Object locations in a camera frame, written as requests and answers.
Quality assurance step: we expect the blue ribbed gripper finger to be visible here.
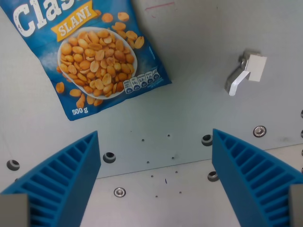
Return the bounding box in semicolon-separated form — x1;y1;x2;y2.
0;130;102;227
212;128;303;227

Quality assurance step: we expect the blue salted peanuts bag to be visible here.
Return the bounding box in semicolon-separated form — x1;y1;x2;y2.
0;0;173;122

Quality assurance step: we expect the white and grey metal bracket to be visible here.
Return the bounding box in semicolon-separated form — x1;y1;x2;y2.
224;49;267;96

